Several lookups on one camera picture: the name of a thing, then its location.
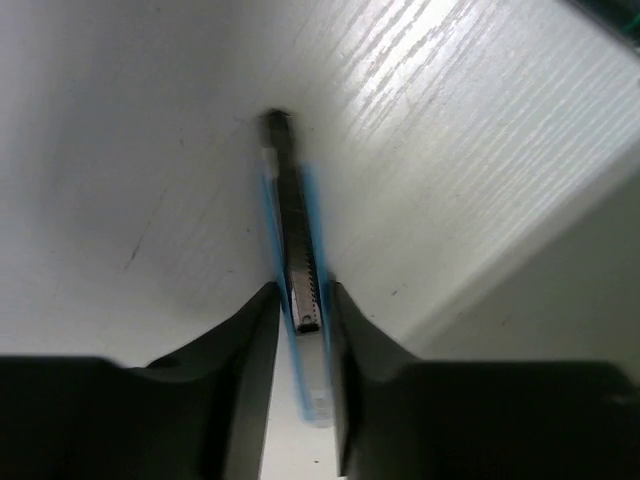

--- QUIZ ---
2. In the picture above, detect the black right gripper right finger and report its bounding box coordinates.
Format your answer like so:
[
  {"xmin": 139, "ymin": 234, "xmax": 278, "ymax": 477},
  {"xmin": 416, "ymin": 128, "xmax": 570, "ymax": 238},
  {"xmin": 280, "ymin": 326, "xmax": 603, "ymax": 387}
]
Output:
[{"xmin": 327, "ymin": 282, "xmax": 639, "ymax": 479}]

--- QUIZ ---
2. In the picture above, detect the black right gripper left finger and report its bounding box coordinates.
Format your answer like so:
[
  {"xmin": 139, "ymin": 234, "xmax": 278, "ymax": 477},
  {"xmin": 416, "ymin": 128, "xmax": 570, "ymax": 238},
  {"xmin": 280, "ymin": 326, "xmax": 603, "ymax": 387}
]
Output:
[{"xmin": 1, "ymin": 283, "xmax": 280, "ymax": 479}]

